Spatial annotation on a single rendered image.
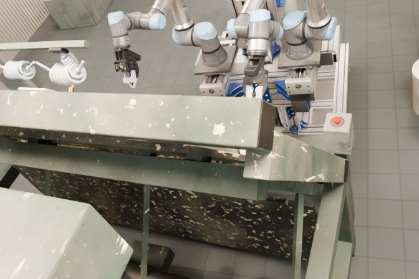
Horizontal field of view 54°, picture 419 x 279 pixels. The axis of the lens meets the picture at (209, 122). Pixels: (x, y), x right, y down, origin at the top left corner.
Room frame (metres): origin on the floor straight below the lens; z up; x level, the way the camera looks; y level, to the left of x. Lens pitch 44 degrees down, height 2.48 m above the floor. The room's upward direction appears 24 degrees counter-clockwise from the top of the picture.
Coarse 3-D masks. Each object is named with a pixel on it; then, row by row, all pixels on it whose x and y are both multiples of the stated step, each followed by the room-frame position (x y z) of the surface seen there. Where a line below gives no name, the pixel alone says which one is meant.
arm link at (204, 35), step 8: (200, 24) 2.03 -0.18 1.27; (208, 24) 2.00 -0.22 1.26; (192, 32) 2.02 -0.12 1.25; (200, 32) 1.96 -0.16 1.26; (208, 32) 1.94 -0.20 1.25; (216, 32) 1.97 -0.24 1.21; (192, 40) 2.00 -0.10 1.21; (200, 40) 1.96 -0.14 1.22; (208, 40) 1.94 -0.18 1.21; (216, 40) 1.95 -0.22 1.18; (208, 48) 1.94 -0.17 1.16; (216, 48) 1.94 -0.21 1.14
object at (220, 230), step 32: (64, 192) 2.00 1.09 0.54; (96, 192) 1.80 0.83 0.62; (128, 192) 1.62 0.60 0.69; (160, 192) 1.47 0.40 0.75; (192, 192) 1.34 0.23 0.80; (128, 224) 1.78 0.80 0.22; (160, 224) 1.59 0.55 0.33; (192, 224) 1.43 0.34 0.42; (224, 224) 1.29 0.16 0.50; (256, 224) 1.16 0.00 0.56; (288, 224) 1.05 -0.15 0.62; (320, 224) 0.89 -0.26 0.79; (352, 224) 1.08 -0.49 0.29; (160, 256) 1.41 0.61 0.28; (288, 256) 1.09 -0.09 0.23; (320, 256) 0.76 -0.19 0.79; (352, 256) 1.04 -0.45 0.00
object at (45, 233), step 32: (0, 192) 0.33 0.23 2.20; (0, 224) 0.29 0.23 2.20; (32, 224) 0.27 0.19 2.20; (64, 224) 0.25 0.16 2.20; (96, 224) 0.26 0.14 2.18; (0, 256) 0.25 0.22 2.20; (32, 256) 0.23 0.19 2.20; (64, 256) 0.22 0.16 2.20; (96, 256) 0.24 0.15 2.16; (128, 256) 0.26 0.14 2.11
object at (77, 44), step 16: (0, 48) 1.25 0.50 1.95; (16, 48) 1.21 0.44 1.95; (32, 48) 1.16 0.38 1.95; (48, 48) 1.13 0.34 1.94; (64, 48) 1.10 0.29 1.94; (80, 48) 1.06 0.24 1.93; (16, 64) 1.21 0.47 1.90; (32, 64) 1.18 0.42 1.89; (80, 64) 1.06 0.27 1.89; (16, 80) 1.22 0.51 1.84; (64, 80) 1.09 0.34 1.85; (80, 80) 1.07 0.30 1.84
